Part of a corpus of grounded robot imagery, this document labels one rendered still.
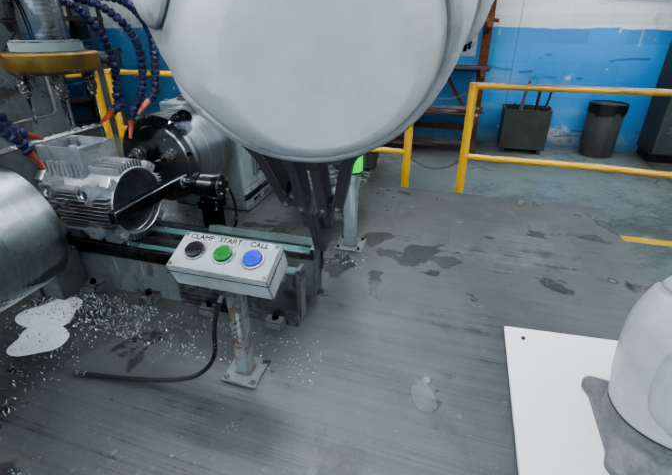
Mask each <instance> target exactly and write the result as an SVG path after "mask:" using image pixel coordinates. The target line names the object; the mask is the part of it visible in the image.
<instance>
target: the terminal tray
mask: <svg viewBox="0 0 672 475"><path fill-rule="evenodd" d="M35 148H36V151H37V154H38V157H39V159H40V161H41V162H42V163H43V165H44V166H45V167H46V168H45V169H44V170H46V171H48V172H49V173H50V176H51V177H52V176H53V175H54V176H55V177H57V176H59V178H60V177H62V176H63V178H66V176H67V177H68V179H69V178H71V177H72V179H75V178H77V180H78V179H80V178H81V180H84V179H86V178H87V177H88V175H89V174H90V173H89V169H88V166H91V164H94V161H95V162H97V160H100V158H101V159H103V157H104V158H106V157H117V153H116V149H115V145H114V141H113V138H106V137H94V136H82V135H69V136H66V137H62V138H59V139H55V140H51V141H48V142H44V143H41V144H37V145H35Z"/></svg>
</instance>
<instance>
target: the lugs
mask: <svg viewBox="0 0 672 475"><path fill-rule="evenodd" d="M141 162H142V166H143V167H145V168H147V169H148V170H150V171H151V172H152V173H153V170H154V167H155V165H154V164H152V163H151V162H150V161H144V160H142V161H141ZM50 177H51V176H50V173H49V172H48V171H46V170H37V173H36V175H35V177H34V180H36V181H39V182H43V181H45V180H49V179H50ZM42 180H43V181H42ZM116 183H117V181H116V180H114V179H112V178H110V177H102V180H101V182H100V185H99V187H100V188H101V189H103V190H105V191H114V188H115V186H116ZM163 214H164V210H163V209H161V208H160V210H159V213H158V216H157V218H156V219H162V217H163ZM129 236H130V233H128V232H126V231H124V230H117V229H116V230H115V232H114V235H113V237H114V238H116V239H118V240H122V241H128V238H129Z"/></svg>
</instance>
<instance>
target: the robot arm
mask: <svg viewBox="0 0 672 475"><path fill-rule="evenodd" d="M494 1H495V0H132V2H133V5H134V6H135V8H136V10H137V12H138V14H139V16H140V17H141V19H142V20H143V21H144V22H145V23H146V24H147V26H148V28H149V31H150V33H151V35H152V37H153V39H154V41H155V43H156V46H157V48H158V50H159V52H160V54H161V56H162V57H163V59H164V60H165V62H166V64H167V65H168V67H169V69H170V72H171V74H172V76H173V78H174V80H175V82H176V84H177V86H178V88H179V90H180V92H181V93H182V95H183V97H184V99H185V100H186V101H187V102H188V103H189V105H190V106H191V107H192V108H193V109H194V110H195V111H196V112H197V113H198V114H199V115H200V116H201V117H202V118H203V119H204V120H205V121H207V122H208V123H209V124H210V125H212V126H213V127H214V128H216V129H217V130H218V131H220V132H221V133H222V134H224V135H225V136H227V137H228V138H230V139H232V140H233V141H235V142H237V143H239V144H240V145H242V147H243V148H245V150H246V151H247V152H249V153H250V154H251V155H252V156H253V157H254V158H255V160H256V162H257V163H258V165H259V167H260V169H261V170H262V172H263V174H264V175H265V177H266V179H267V180H268V182H269V184H270V185H271V187H272V189H273V190H274V192H275V194H276V195H277V197H278V199H279V200H280V202H281V204H282V205H283V206H285V207H289V206H291V205H292V206H295V207H296V208H297V210H298V211H299V212H300V216H301V219H302V223H303V225H304V226H305V227H309V229H310V233H311V238H312V242H313V246H314V250H320V251H326V249H327V246H328V243H329V240H330V237H331V229H332V226H333V224H334V221H335V216H334V212H337V213H340V212H342V210H343V207H344V204H345V201H346V198H347V195H348V190H349V185H350V181H351V176H352V171H353V167H354V163H355V161H356V160H357V159H358V158H359V156H360V155H362V154H365V153H367V152H370V151H372V150H375V149H377V148H379V147H381V146H383V145H385V144H387V143H388V142H390V141H392V140H393V139H395V138H396V137H398V136H399V135H401V134H402V133H403V132H404V131H406V130H407V129H408V128H409V127H410V126H412V125H413V124H414V123H415V122H416V121H417V120H418V119H419V118H420V117H421V116H422V115H423V114H424V112H425V111H426V110H427V109H428V108H429V106H430V105H431V104H432V103H433V101H434V100H435V98H436V97H437V95H438V94H439V92H440V91H441V90H442V88H443V87H444V85H445V84H446V82H447V80H448V78H449V76H450V74H451V73H452V71H453V69H454V67H455V65H456V63H457V61H458V59H459V57H460V54H461V52H462V50H463V47H464V45H466V44H467V43H469V42H470V41H472V40H473V39H474V38H475V37H476V35H477V34H478V33H479V31H480V30H481V28H482V26H483V25H484V23H485V21H486V19H487V16H488V14H489V11H490V9H491V6H492V4H493V2H494ZM281 160H282V161H281ZM339 160H341V163H340V166H339V171H338V177H337V183H336V188H335V194H334V195H333V194H332V188H331V182H330V176H329V170H328V164H327V162H333V161H339ZM305 163H306V164H305ZM306 167H307V169H306ZM286 169H287V170H286ZM307 170H308V171H310V176H311V181H312V185H313V190H314V191H313V192H312V191H311V188H310V183H309V178H308V173H307ZM285 189H286V190H285ZM311 192H312V193H311ZM313 193H314V195H315V196H313V197H312V195H313ZM311 198H312V200H311ZM581 388H582V389H583V391H584V392H585V393H586V395H587V397H588V398H589V401H590V404H591V408H592V411H593V414H594V418H595V421H596V424H597V428H598V431H599V434H600V438H601V441H602V445H603V448H604V462H603V464H604V468H605V470H606V471H607V472H608V473H609V474H610V475H672V276H670V277H668V278H667V279H665V280H663V281H662V282H657V283H656V284H654V285H653V286H652V287H651V288H650V289H649V290H648V291H647V292H646V293H645V294H644V295H643V296H642V297H641V298H640V299H639V300H638V301H637V303H636V304H635V305H634V307H633V308H632V310H631V311H630V313H629V315H628V317H627V319H626V321H625V324H624V326H623V329H622V331H621V334H620V337H619V340H618V343H617V347H616V350H615V354H614V358H613V362H612V367H611V376H610V381H608V380H604V379H601V378H598V377H595V376H585V377H583V379H582V382H581Z"/></svg>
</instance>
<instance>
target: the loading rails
mask: <svg viewBox="0 0 672 475"><path fill-rule="evenodd" d="M155 226H156V227H157V226H159V229H158V228H157V230H156V227H154V228H153V230H151V232H149V234H146V236H144V238H143V237H141V239H139V238H138V240H136V239H135V240H130V241H131V242H129V239H128V241H127V242H126V241H125V242H123V243H124V244H125V243H126V244H125V245H124V244H123V243H122V244H117V243H111V242H106V241H105V240H106V239H105V238H103V240H102V239H101V240H98V239H93V238H92V239H90V237H88V238H87V239H86V238H80V237H74V236H72V235H71V236H70V234H68V235H66V237H67V241H68V245H71V246H72V245H73V246H75V247H76V248H77V252H78V255H79V258H80V261H81V264H82V267H83V270H84V273H85V276H86V279H87V282H86V283H85V284H83V285H82V288H83V291H84V292H88V293H89V292H90V293H93V294H98V293H99V292H100V291H102V290H103V289H104V288H106V287H111V288H116V289H121V290H126V291H131V292H136V293H141V294H140V295H138V301H139V303H143V304H147V305H154V304H155V303H156V302H157V301H159V300H160V299H161V298H167V299H172V300H177V301H182V304H184V305H189V306H194V307H199V308H198V312H199V315H202V316H207V317H212V318H213V315H214V310H215V306H216V303H217V299H218V296H219V293H220V291H221V290H217V289H211V288H206V287H200V286H195V285H189V284H184V283H179V282H178V281H177V280H176V279H175V277H174V276H173V275H172V273H171V272H170V271H168V268H167V266H166V264H167V263H168V261H169V259H170V258H171V256H172V255H173V253H174V252H175V250H176V248H177V247H178V245H179V244H180V242H181V241H182V239H183V238H184V236H185V234H186V233H187V232H193V233H200V234H207V235H214V236H220V237H227V238H234V239H241V240H247V241H255V242H262V243H269V244H275V245H281V246H282V247H283V249H285V250H284V253H285V256H286V259H287V262H288V265H287V268H286V270H285V273H284V275H283V278H282V280H281V283H280V285H279V288H278V290H277V292H276V295H275V297H274V299H266V298H261V297H255V296H250V295H247V302H248V310H249V317H250V318H255V319H260V320H264V327H265V328H267V329H272V330H277V331H282V329H283V327H284V326H285V324H286V325H291V326H296V327H299V325H300V323H301V321H302V320H303V318H304V316H305V314H306V296H312V297H315V296H316V294H317V292H318V290H319V289H320V287H321V257H320V250H314V246H313V242H312V238H311V237H306V236H299V235H291V234H284V233H277V232H269V231H262V230H255V229H247V228H240V227H233V226H225V225H218V224H210V226H209V227H205V226H198V225H190V224H183V223H176V222H169V221H162V220H155ZM164 227H165V228H164ZM166 227H167V229H166ZM162 228H163V229H162ZM160 229H161V230H160ZM138 241H139V243H138ZM128 242H129V244H128ZM132 242H133V243H136V242H137V243H136V244H135V245H134V244H133V243H132ZM140 242H141V244H142V242H143V243H144V244H142V247H139V246H141V244H140ZM127 244H128V245H127ZM133 245H134V246H133Z"/></svg>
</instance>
